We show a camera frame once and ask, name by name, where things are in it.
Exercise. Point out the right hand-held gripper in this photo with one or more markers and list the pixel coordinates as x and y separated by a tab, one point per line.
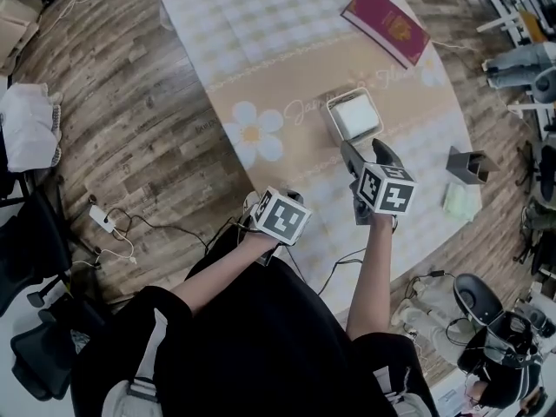
386	191

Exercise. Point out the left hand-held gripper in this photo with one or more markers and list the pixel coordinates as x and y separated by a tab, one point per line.
281	217

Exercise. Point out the white tissues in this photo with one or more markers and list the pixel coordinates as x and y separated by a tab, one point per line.
354	115

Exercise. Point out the white tissue holder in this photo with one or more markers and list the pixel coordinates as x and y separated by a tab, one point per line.
333	129

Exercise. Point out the person's left forearm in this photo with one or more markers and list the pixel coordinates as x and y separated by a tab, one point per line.
226	272

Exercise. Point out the person's right forearm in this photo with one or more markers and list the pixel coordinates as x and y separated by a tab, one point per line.
369	276

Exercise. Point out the dark grey metal holder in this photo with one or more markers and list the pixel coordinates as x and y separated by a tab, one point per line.
461	165

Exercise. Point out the floral checkered tablecloth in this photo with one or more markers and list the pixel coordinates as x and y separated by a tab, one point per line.
282	59

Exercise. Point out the person's black clothing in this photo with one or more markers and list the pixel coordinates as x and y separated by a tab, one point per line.
269	346

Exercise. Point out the red hardcover book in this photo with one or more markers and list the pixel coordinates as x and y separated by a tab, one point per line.
386	20

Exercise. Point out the white power adapter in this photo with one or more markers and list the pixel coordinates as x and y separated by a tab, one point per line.
102	220

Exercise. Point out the person's right white shoe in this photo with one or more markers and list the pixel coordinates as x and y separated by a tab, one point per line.
406	404

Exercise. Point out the person's white shoe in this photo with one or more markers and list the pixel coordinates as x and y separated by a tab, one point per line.
406	404
130	400

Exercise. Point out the person's left white shoe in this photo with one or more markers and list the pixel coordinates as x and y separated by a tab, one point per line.
130	400

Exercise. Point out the black office chair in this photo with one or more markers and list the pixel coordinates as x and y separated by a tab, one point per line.
48	354
26	241

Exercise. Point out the white fabric bag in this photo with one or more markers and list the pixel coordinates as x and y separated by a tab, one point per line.
30	126

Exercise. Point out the cardboard boxes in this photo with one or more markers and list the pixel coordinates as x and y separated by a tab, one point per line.
15	28

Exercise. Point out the white desk frame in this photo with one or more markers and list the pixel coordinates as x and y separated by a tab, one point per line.
504	11

